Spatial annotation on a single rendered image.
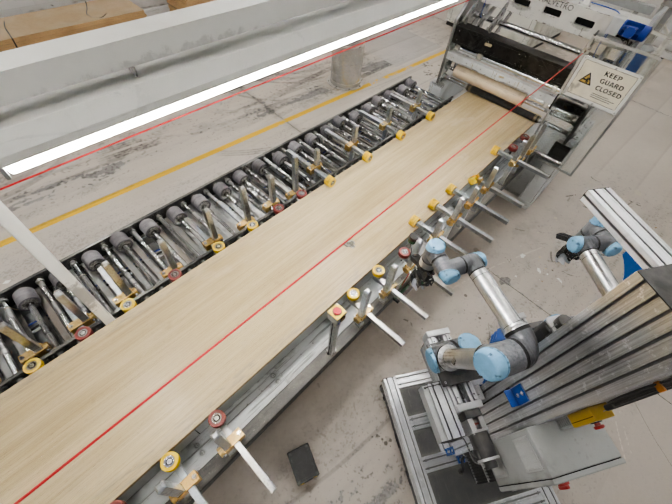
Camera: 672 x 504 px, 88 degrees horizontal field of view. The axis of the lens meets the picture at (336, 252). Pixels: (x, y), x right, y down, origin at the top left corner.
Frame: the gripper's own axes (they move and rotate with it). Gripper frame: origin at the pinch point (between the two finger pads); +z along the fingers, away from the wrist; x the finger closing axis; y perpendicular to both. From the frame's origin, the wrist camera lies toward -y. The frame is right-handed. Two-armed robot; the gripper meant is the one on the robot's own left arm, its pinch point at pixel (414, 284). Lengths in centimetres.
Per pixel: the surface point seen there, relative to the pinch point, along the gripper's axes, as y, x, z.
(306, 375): 14, -57, 62
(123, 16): -575, -227, 79
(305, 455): 47, -64, 120
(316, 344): -7, -47, 70
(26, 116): 11, -108, -106
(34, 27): -533, -334, 77
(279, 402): 25, -74, 62
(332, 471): 59, -47, 132
